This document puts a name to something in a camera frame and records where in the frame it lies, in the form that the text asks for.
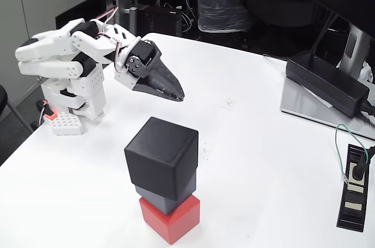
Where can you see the silver monitor stand base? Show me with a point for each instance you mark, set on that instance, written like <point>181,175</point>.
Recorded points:
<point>296,101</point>

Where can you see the black computer tower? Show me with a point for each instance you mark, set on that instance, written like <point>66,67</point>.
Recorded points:
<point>161,20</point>

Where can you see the black power plug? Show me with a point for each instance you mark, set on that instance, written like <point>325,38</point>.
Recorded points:
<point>358,170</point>

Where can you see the grey cube block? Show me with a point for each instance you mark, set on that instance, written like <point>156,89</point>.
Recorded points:
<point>184,192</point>

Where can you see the red cube block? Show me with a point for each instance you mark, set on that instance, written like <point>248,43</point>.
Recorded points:
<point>184,224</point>

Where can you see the black power adapter brick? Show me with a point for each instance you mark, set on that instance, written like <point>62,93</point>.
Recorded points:
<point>325,81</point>

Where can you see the silver monitor stand neck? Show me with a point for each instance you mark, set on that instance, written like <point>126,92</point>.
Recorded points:
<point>353,48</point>

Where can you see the black power strip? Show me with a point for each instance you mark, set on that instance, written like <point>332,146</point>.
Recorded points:
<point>353,212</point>

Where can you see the black chair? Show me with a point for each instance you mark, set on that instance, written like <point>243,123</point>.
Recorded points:
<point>2,98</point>

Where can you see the crumpled white plastic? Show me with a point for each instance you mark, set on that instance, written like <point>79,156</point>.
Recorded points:
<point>367,72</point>

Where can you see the bin with plastic bag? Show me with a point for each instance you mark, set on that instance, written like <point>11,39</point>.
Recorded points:
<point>219,1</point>

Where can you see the black cube block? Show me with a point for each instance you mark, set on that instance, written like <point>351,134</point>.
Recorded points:
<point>158,157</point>

